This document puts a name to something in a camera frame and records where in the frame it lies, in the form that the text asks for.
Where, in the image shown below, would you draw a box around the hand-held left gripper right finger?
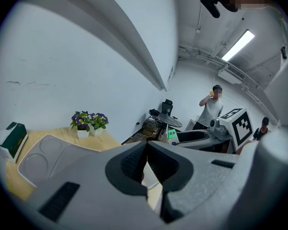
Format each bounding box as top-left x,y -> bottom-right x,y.
147,140 -> 243,224

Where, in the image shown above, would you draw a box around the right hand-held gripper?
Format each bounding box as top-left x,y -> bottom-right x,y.
176,108 -> 255,152

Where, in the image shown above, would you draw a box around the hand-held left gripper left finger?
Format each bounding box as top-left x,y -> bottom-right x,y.
26,141 -> 165,230

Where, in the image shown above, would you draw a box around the green white bandage box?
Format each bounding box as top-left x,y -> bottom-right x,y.
167,129 -> 180,145

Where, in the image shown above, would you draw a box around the dark green tissue box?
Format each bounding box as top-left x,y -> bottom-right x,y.
0,122 -> 29,164

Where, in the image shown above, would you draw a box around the black round table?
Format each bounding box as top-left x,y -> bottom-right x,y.
148,108 -> 183,128

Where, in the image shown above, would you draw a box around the black office chair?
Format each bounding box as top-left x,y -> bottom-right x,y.
161,99 -> 179,120

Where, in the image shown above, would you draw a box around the brown cardboard boxes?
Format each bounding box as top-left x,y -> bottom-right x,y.
142,118 -> 159,136

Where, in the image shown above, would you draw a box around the white compartment tray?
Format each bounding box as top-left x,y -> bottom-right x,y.
17,134 -> 101,188

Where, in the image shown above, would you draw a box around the purple flower plant white pot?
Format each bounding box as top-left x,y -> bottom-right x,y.
88,112 -> 109,137
70,111 -> 92,139

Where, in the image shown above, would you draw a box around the white air conditioner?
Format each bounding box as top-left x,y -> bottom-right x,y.
216,64 -> 246,85

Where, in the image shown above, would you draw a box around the white ceiling pipes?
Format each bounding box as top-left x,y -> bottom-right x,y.
178,44 -> 279,126

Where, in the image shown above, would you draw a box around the long ceiling light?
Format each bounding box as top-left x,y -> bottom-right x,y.
221,29 -> 255,62

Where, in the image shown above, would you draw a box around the black head-worn camera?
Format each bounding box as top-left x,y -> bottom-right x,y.
197,0 -> 240,19

